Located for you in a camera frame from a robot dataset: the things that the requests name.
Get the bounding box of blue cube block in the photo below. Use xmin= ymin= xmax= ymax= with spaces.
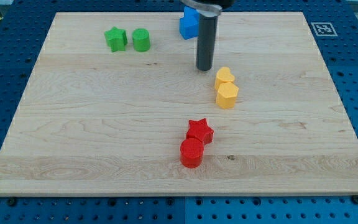
xmin=179 ymin=17 xmax=199 ymax=40

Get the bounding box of yellow hexagon block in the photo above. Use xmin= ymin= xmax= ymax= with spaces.
xmin=216 ymin=82 xmax=239 ymax=109

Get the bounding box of red cylinder block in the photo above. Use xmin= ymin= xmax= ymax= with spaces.
xmin=180 ymin=138 xmax=204 ymax=169

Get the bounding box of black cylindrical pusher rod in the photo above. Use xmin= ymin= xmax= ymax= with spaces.
xmin=196 ymin=11 xmax=218 ymax=71

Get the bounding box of white fiducial marker tag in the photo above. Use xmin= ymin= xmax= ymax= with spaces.
xmin=311 ymin=22 xmax=337 ymax=37

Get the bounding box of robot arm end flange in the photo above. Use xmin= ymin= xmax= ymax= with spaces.
xmin=180 ymin=0 xmax=236 ymax=16

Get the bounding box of green cylinder block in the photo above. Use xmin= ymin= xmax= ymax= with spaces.
xmin=132 ymin=28 xmax=150 ymax=52

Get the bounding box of green star block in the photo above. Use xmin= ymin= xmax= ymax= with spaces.
xmin=104 ymin=27 xmax=127 ymax=52

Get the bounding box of wooden board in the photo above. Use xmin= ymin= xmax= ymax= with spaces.
xmin=0 ymin=12 xmax=358 ymax=197

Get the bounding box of yellow heart block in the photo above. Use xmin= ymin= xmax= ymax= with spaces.
xmin=214 ymin=67 xmax=235 ymax=90

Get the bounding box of red star block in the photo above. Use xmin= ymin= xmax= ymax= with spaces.
xmin=186 ymin=118 xmax=214 ymax=146

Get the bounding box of blue triangle block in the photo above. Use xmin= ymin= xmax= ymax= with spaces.
xmin=183 ymin=6 xmax=199 ymax=20

